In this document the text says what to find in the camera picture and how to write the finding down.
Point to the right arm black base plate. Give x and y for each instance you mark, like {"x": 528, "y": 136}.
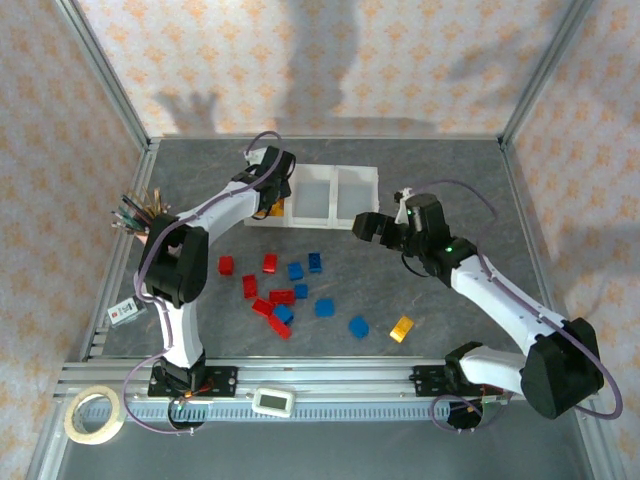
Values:
{"x": 427, "y": 377}

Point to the small white label box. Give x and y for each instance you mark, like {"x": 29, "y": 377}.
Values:
{"x": 125, "y": 311}

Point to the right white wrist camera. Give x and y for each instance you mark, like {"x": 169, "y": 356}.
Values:
{"x": 402, "y": 210}

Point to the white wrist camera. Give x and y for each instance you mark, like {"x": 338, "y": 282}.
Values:
{"x": 402, "y": 210}
{"x": 253, "y": 156}

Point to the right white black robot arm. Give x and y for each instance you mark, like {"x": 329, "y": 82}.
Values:
{"x": 500, "y": 300}

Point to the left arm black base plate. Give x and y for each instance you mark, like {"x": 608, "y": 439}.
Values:
{"x": 222, "y": 380}

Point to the bunch of pencils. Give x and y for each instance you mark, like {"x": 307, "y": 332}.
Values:
{"x": 135, "y": 215}

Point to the masking tape roll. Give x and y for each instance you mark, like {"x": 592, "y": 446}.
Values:
{"x": 70, "y": 417}

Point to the white digital timer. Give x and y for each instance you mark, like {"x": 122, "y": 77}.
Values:
{"x": 272, "y": 401}

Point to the red lego brick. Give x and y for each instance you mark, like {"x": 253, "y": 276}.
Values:
{"x": 226, "y": 265}
{"x": 270, "y": 263}
{"x": 262, "y": 307}
{"x": 280, "y": 327}
{"x": 282, "y": 296}
{"x": 249, "y": 286}

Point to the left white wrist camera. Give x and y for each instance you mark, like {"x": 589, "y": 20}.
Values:
{"x": 253, "y": 156}

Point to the white plastic bin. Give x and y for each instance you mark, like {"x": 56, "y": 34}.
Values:
{"x": 355, "y": 195}
{"x": 312, "y": 197}
{"x": 287, "y": 222}

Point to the aluminium side rail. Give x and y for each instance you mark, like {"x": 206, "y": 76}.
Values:
{"x": 525, "y": 215}
{"x": 114, "y": 280}

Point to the aluminium frame post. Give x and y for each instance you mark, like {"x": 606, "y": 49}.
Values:
{"x": 545, "y": 70}
{"x": 105, "y": 80}

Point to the wide aluminium mounting rail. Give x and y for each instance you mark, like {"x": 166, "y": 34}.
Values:
{"x": 325, "y": 372}

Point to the blue lego brick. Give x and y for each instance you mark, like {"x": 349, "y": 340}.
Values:
{"x": 301, "y": 290}
{"x": 324, "y": 307}
{"x": 283, "y": 313}
{"x": 358, "y": 326}
{"x": 314, "y": 262}
{"x": 295, "y": 271}

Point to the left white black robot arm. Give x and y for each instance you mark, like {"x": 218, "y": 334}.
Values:
{"x": 180, "y": 325}

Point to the yellow lego brick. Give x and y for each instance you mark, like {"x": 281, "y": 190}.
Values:
{"x": 402, "y": 329}

